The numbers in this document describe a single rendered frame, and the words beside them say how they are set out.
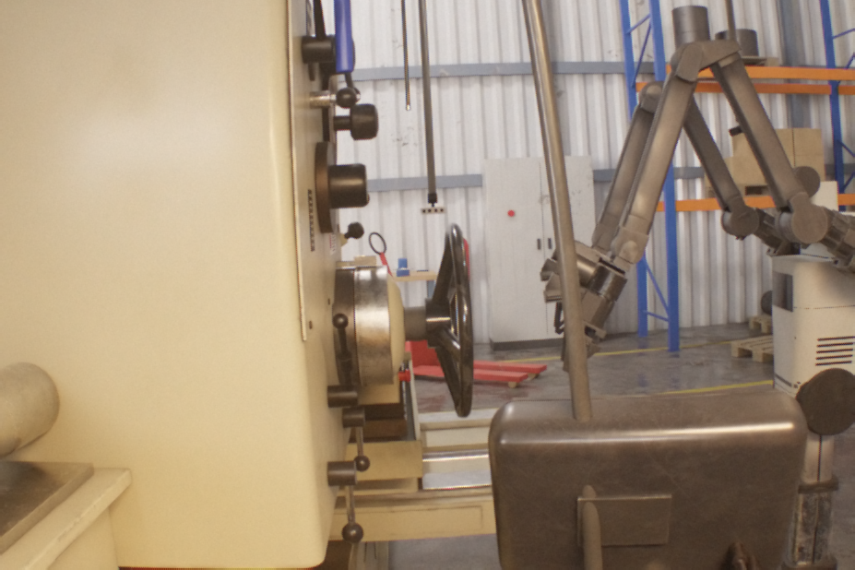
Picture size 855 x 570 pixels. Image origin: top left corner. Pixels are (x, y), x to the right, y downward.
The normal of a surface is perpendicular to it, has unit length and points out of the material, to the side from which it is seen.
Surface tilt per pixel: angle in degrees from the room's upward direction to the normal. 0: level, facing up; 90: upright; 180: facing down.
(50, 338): 90
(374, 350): 103
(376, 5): 90
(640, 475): 109
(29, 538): 0
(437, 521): 90
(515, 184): 90
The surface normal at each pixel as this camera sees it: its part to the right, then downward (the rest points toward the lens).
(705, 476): -0.19, 0.38
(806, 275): -0.66, 0.07
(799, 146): 0.08, 0.04
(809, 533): -0.14, 0.05
